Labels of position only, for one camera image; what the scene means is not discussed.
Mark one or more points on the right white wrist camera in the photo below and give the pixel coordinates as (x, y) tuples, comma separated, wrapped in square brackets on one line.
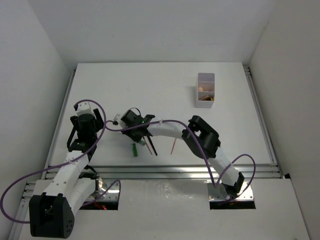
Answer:
[(117, 120)]

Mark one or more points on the large black makeup brush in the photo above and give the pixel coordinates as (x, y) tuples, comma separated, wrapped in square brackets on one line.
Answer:
[(152, 145)]

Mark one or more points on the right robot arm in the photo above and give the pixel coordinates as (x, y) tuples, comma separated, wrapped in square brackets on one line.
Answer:
[(199, 136)]

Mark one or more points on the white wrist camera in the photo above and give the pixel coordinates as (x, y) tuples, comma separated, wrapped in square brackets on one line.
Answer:
[(83, 108), (117, 120)]

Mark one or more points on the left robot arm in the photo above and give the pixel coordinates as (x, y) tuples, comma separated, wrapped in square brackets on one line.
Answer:
[(52, 213)]

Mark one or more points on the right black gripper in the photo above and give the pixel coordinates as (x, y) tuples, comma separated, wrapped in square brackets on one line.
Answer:
[(138, 138)]

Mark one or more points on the metal base plate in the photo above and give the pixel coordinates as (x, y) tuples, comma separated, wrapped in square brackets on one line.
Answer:
[(219, 194), (108, 190)]

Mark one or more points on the white divided organizer box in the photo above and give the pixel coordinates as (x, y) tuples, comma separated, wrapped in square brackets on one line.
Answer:
[(204, 78)]

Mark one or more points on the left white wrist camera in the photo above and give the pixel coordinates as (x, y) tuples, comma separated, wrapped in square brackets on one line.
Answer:
[(83, 108)]

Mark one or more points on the black brush pink handle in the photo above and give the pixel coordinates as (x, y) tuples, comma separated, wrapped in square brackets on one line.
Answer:
[(148, 146)]

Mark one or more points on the rose gold lipstick tube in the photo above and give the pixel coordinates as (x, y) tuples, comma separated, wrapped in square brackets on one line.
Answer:
[(206, 98)]

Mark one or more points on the aluminium rail frame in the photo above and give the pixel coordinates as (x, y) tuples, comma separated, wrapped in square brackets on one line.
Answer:
[(167, 90)]

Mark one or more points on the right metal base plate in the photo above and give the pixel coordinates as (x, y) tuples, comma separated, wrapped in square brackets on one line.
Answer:
[(219, 194)]

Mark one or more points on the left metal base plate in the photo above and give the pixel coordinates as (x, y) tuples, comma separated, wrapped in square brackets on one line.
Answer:
[(108, 190)]

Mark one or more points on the green tube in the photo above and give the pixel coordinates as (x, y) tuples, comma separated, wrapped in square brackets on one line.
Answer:
[(134, 150), (142, 142)]

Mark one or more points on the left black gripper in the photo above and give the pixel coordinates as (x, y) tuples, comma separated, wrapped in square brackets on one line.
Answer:
[(97, 120)]

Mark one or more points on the thin orange angled brush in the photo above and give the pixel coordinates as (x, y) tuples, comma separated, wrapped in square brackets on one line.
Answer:
[(173, 146)]

